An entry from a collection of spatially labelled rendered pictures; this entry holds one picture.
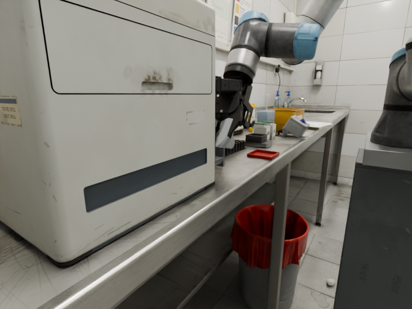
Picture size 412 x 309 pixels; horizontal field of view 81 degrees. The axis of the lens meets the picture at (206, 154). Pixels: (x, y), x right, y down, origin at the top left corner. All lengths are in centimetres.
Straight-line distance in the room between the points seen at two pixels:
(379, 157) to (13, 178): 68
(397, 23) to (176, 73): 298
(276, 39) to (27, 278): 58
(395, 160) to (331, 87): 253
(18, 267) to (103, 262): 8
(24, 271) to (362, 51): 314
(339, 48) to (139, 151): 302
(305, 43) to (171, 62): 35
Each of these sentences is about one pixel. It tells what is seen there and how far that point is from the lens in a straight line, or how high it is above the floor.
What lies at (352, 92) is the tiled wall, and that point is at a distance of 316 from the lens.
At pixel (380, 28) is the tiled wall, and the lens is 322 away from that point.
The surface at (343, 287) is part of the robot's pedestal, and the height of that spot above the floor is 50.
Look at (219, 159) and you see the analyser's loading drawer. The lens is 48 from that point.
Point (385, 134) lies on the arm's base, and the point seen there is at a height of 94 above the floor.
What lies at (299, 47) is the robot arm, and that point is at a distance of 61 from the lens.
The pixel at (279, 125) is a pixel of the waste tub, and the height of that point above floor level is 91.
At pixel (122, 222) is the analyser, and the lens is 31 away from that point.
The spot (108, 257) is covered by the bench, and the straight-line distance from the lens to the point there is 29.
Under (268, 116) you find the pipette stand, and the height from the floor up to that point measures 96.
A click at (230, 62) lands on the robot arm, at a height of 111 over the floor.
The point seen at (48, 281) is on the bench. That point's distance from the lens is 29.
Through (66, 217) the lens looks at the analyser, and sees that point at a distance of 27.
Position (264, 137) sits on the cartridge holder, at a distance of 81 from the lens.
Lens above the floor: 104
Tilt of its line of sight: 14 degrees down
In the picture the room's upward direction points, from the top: straight up
